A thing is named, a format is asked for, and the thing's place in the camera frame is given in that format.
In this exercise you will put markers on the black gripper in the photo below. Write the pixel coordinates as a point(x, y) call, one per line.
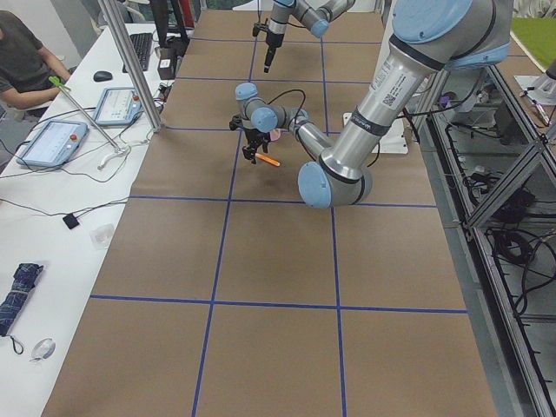
point(273, 41)
point(254, 141)

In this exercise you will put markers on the orange marker pen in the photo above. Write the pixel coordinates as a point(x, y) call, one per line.
point(267, 159)

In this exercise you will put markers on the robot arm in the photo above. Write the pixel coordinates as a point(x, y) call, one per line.
point(428, 36)
point(316, 21)

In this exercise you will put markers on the small brown box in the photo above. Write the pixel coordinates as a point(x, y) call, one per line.
point(166, 67)

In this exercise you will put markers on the black keyboard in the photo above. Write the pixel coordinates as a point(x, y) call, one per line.
point(142, 44)

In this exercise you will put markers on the thin metal rod stand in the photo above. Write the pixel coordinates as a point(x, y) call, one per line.
point(118, 150)

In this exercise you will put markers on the teach pendant far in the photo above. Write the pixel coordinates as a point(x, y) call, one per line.
point(117, 107)

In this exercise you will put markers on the teach pendant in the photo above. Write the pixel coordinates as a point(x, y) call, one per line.
point(117, 107)
point(54, 144)

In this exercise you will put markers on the black computer mouse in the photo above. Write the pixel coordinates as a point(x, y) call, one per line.
point(102, 76)

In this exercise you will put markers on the clear plastic cup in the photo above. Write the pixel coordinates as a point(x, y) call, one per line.
point(101, 237)

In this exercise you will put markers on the small black puck device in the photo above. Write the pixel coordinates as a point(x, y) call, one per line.
point(71, 221)

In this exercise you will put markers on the teach pendant near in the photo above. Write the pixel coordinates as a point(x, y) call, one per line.
point(54, 144)

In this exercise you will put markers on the seated person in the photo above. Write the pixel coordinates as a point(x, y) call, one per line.
point(26, 68)

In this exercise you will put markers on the folded blue umbrella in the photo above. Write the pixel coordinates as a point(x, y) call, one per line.
point(24, 280)

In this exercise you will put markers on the clear round object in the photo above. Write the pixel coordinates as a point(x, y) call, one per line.
point(43, 350)

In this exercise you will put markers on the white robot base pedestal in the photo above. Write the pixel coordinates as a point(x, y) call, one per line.
point(396, 78)

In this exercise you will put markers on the aluminium frame post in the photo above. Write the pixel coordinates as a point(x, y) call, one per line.
point(127, 52)

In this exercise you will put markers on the aluminium side frame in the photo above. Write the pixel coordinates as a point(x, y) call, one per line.
point(494, 140)

